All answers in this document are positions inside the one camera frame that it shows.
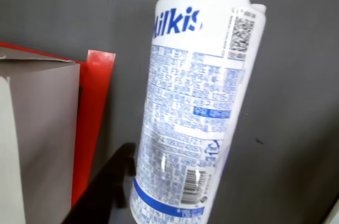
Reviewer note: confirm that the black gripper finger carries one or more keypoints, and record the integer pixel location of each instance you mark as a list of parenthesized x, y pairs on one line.
[(106, 189)]

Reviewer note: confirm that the red and grey carton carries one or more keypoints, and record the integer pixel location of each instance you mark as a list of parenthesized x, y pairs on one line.
[(42, 128)]

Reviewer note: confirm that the white blue Milkis can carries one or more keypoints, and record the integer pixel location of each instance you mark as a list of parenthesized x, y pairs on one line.
[(190, 107)]

